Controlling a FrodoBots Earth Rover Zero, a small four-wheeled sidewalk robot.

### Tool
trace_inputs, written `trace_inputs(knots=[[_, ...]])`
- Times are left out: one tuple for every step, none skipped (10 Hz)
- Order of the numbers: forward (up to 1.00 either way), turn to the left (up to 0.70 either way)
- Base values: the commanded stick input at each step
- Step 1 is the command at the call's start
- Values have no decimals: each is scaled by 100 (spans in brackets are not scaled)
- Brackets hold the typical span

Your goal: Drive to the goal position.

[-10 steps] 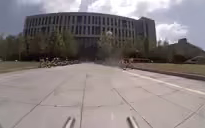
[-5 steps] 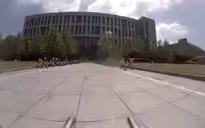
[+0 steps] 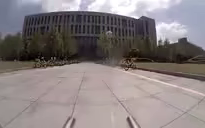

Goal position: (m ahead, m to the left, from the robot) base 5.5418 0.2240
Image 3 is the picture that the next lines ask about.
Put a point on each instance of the row of parked bicycles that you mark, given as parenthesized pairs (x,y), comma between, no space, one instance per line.
(53,62)

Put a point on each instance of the dark kerb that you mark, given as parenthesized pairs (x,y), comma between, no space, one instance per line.
(176,75)

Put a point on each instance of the low grey building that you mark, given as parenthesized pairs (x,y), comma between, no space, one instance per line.
(188,48)

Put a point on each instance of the dry grass strip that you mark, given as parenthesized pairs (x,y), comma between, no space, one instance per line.
(180,68)

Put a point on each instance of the row of trees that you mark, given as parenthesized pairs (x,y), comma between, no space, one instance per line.
(40,46)
(136,50)

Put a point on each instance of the robot's own part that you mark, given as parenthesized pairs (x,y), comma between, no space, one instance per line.
(69,122)
(132,122)

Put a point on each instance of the grey concrete slab pavement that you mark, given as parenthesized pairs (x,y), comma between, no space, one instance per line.
(100,93)

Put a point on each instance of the dark grey curved building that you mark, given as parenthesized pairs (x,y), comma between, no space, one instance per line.
(86,26)

